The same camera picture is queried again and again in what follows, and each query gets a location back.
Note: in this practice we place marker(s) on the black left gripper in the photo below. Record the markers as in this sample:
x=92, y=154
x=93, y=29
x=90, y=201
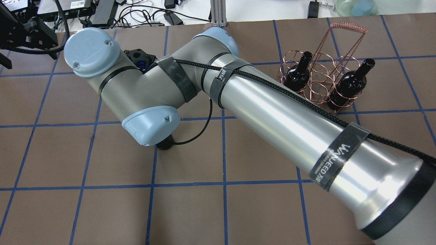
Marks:
x=21, y=33

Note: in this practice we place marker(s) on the dark wine bottle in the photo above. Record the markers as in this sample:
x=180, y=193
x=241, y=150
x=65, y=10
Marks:
x=167, y=143

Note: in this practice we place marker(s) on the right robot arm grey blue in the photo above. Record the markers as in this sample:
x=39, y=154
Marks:
x=389, y=187

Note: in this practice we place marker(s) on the dark bottle in basket left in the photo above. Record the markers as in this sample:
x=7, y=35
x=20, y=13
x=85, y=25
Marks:
x=297, y=77

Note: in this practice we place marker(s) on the dark bottle in basket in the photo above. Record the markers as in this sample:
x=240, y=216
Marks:
x=297, y=77
x=349, y=86

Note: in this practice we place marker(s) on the dark bottle in basket right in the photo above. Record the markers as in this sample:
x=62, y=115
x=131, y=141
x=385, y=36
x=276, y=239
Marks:
x=349, y=86

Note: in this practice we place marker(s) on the black power brick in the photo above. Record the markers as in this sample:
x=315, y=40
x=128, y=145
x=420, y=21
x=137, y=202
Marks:
x=105, y=13

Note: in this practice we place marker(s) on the black power adapter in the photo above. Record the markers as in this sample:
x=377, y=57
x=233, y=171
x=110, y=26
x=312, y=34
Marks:
x=172, y=19

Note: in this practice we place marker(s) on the black adapter on table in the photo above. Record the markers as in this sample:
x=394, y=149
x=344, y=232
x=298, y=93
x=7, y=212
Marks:
x=313, y=9

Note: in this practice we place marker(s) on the green glass plate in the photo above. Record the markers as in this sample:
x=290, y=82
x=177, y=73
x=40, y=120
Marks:
x=347, y=8

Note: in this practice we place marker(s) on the blue foam cube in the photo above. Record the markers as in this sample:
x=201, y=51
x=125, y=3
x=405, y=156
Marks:
x=362, y=8

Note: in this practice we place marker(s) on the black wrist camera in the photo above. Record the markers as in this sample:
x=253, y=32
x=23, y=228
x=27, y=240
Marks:
x=140, y=59

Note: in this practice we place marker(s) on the aluminium frame post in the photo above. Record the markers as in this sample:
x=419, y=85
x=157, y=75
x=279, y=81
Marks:
x=218, y=13

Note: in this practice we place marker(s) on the copper wire wine basket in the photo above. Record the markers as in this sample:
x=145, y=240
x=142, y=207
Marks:
x=324, y=71

